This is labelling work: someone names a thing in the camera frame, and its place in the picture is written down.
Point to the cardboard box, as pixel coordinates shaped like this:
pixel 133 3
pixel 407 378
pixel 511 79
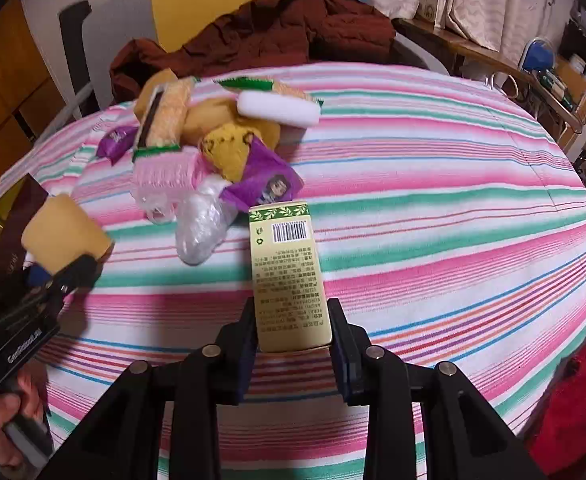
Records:
pixel 575 85

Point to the clear plastic bag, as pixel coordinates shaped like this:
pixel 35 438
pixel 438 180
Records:
pixel 200 230

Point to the large purple snack packet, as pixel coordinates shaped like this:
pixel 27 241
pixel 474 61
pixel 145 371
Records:
pixel 268 180

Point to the white carton on desk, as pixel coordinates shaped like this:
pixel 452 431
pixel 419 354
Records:
pixel 433 5

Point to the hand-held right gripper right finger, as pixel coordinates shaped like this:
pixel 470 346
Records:
pixel 340 365

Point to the blue fan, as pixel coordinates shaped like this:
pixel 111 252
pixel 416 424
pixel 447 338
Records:
pixel 538 57

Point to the green-edged biscuit packet, dark stripe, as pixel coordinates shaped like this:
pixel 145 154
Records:
pixel 165 110

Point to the pink plastic pack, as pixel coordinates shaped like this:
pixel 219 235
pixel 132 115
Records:
pixel 163 175

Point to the brown quilted jacket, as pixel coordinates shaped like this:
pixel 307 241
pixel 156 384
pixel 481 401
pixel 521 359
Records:
pixel 273 25

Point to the red cloth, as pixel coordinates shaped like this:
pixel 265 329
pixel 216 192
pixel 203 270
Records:
pixel 578 400

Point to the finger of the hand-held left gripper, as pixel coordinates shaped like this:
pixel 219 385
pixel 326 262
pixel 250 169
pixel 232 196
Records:
pixel 75 272
pixel 38 275

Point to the yellow wooden wardrobe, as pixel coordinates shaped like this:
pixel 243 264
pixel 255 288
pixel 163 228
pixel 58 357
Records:
pixel 8 85

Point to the patterned beige curtain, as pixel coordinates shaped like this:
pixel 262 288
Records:
pixel 483 0

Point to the yellow sponge piece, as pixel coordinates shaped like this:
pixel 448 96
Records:
pixel 208 115
pixel 65 227
pixel 150 90

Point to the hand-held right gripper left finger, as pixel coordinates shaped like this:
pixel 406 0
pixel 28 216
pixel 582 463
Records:
pixel 245 362

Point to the white sponge block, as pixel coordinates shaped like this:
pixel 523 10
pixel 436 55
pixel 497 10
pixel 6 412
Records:
pixel 278 107

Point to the dark brown box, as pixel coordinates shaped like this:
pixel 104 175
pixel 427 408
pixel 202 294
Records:
pixel 8 220

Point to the yellow patterned sock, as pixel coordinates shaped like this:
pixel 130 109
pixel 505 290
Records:
pixel 228 150

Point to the wooden desk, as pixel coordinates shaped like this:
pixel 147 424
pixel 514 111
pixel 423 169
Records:
pixel 473 52

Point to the small purple snack packet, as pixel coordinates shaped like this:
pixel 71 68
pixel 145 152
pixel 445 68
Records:
pixel 115 142

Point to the yellow carton with barcode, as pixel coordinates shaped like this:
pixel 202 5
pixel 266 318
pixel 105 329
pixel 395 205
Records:
pixel 283 280

